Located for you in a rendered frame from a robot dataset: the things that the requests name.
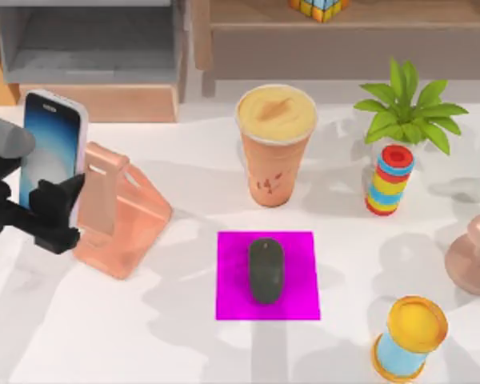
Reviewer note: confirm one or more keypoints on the white smartphone with blue screen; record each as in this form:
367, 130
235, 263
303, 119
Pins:
52, 140

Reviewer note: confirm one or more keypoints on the salmon pink phone stand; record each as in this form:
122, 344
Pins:
120, 224

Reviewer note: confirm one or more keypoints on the pale wooden drawer front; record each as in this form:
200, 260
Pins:
104, 102

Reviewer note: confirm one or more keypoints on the magenta mouse pad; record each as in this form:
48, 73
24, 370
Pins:
232, 280

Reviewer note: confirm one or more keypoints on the dark grey computer mouse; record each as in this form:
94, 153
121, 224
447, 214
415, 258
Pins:
266, 272

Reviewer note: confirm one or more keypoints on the orange drink cup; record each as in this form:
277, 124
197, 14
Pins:
276, 160

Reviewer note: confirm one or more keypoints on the colourful puzzle cube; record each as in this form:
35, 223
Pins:
314, 8

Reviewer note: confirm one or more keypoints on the wooden open shelf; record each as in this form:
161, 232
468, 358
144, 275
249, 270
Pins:
344, 48

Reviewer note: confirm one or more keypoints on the stack of coloured rings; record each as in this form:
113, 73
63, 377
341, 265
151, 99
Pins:
390, 184

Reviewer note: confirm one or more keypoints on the green potted plant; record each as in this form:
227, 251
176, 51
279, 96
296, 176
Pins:
404, 116

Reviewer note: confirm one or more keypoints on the yellow and blue can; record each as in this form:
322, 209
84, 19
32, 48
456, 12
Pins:
408, 344

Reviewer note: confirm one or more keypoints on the rose gold trophy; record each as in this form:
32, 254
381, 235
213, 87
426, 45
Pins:
470, 260

